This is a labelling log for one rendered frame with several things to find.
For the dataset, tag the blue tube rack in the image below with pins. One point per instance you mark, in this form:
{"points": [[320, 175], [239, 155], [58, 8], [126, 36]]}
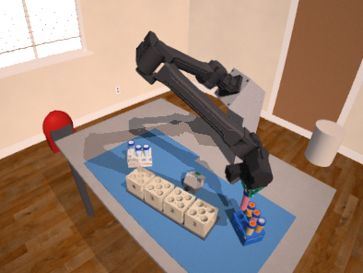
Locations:
{"points": [[239, 220]]}

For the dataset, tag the blue-capped graduated tube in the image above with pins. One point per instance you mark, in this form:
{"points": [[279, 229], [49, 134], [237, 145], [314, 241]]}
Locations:
{"points": [[138, 149]]}

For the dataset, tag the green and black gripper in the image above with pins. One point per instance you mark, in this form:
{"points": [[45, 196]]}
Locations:
{"points": [[250, 187]]}

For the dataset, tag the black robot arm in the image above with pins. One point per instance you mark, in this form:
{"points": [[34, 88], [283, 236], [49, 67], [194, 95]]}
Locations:
{"points": [[240, 140]]}

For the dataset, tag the blue table mat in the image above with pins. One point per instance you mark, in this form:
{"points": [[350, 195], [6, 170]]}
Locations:
{"points": [[222, 250]]}

